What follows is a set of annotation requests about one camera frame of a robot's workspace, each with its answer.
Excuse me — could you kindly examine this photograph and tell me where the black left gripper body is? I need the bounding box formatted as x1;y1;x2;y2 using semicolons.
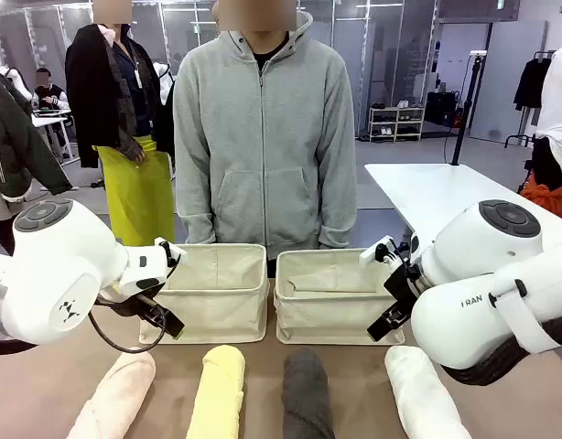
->
100;292;170;322

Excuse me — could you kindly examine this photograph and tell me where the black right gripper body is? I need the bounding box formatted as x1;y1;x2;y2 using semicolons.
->
384;262;428;316

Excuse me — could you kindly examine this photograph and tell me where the white towel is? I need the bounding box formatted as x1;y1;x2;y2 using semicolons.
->
384;345;473;439

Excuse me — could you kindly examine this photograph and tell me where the yellow towel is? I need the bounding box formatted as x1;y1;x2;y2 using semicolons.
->
185;344;246;439

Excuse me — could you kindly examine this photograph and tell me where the pink towel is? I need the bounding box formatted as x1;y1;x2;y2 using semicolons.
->
65;350;157;439

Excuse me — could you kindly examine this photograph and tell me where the grey hoodie left forearm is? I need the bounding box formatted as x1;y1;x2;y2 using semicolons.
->
317;150;358;251

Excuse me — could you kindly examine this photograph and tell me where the grey hoodie right forearm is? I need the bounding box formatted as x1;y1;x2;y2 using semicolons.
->
174;150;218;244

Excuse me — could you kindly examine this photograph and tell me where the cream fabric basket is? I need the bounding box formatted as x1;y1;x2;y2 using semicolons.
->
274;248;406;345
138;242;269;345

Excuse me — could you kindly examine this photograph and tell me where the grey rolled towel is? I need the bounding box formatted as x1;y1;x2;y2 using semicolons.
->
280;347;336;439

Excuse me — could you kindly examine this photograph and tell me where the large white table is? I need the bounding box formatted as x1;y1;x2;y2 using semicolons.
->
363;163;562;251

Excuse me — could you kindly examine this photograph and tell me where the woman in yellow skirt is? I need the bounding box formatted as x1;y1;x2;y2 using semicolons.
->
64;0;177;248

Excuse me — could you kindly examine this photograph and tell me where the wooden shoe rack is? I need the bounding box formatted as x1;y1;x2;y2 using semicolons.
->
368;105;426;142

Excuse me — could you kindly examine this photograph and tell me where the black equipment case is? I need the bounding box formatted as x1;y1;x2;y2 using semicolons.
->
425;90;460;127

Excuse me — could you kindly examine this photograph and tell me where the black tripod pole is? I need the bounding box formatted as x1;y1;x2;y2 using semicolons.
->
450;50;488;166

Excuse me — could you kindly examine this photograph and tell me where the small white background desk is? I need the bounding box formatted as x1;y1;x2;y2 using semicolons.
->
31;109;77;161

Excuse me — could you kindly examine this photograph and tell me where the person in dark green jacket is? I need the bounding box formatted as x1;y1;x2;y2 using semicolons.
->
0;63;74;257

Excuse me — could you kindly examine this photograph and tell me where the person in grey hoodie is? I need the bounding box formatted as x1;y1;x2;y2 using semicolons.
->
173;0;358;278

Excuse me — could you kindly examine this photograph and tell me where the person in white jacket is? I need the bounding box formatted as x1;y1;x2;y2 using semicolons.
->
518;36;562;220

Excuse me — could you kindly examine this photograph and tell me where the seated person in varsity jacket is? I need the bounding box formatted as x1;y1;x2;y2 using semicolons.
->
31;67;71;112

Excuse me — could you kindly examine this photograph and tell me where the black clothes rack with garment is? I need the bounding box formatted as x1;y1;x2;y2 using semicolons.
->
504;50;556;150

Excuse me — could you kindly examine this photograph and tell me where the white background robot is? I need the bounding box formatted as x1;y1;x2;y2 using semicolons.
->
0;66;34;111

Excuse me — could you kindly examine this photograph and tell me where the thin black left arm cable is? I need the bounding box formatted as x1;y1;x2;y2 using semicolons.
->
87;301;168;354

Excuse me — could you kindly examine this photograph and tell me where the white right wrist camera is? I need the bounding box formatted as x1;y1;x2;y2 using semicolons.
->
359;235;410;269

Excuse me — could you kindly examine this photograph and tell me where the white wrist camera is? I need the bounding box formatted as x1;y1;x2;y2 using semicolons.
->
154;236;189;275
359;235;410;269

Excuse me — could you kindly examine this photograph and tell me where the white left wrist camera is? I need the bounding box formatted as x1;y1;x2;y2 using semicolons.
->
154;236;189;275

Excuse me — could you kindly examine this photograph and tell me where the black braided right arm hose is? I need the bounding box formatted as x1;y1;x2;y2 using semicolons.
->
438;319;562;388

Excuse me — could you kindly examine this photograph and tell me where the black left arm hose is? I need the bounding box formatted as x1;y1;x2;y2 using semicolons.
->
0;338;39;356

